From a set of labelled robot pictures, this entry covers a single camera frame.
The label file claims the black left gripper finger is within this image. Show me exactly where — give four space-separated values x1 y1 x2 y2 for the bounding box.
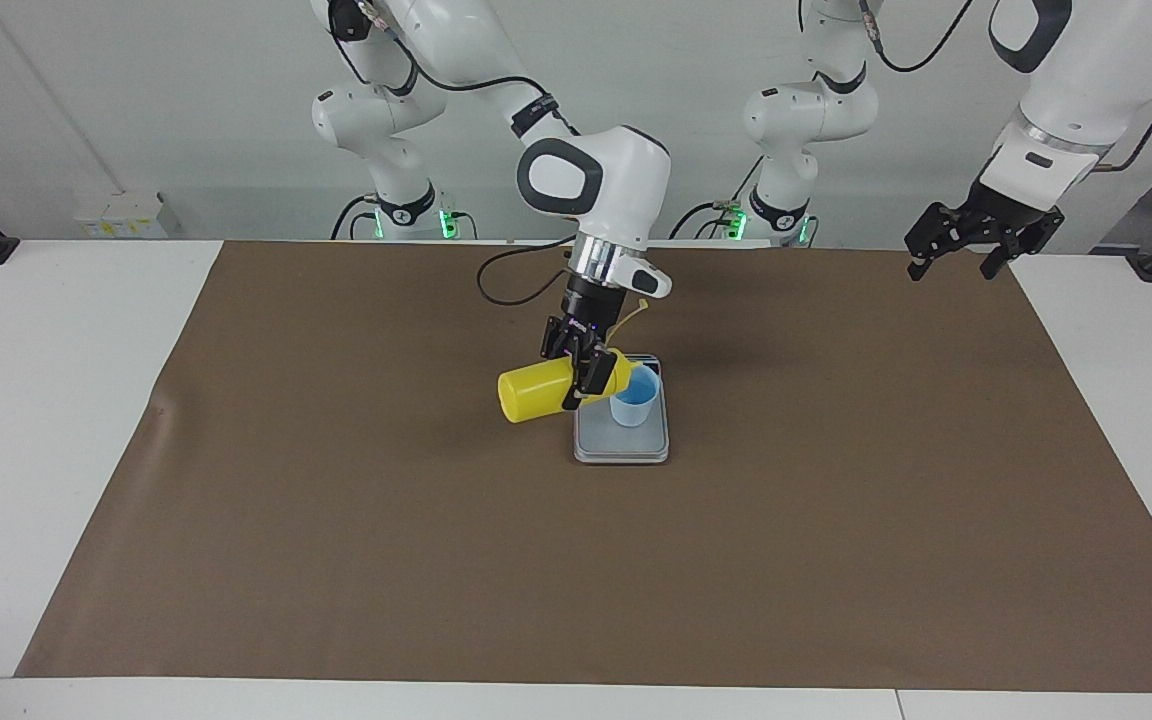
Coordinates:
904 202 953 281
979 232 1032 281

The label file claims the light blue plastic cup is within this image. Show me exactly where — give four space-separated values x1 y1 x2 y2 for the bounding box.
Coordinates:
609 365 661 428

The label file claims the yellow squeeze bottle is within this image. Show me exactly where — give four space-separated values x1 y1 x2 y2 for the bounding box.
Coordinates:
497 295 650 425

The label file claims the silver digital kitchen scale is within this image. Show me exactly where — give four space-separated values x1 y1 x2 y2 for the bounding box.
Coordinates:
573 353 670 465

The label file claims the brown paper table mat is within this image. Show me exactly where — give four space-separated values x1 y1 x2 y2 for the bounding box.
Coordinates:
16 240 1152 694

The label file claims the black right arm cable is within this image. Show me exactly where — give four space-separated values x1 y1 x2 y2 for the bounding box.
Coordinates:
331 0 582 307

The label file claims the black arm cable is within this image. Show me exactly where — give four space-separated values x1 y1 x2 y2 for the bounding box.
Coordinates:
331 0 582 307
861 0 1152 171

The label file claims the black base cable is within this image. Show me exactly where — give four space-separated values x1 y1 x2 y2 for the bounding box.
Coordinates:
331 193 382 241
669 150 769 241

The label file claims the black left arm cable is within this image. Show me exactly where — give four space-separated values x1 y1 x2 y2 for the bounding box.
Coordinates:
861 0 1152 171

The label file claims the pale yellow wall socket box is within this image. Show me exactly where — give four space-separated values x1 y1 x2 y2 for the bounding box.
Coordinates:
74 192 167 240

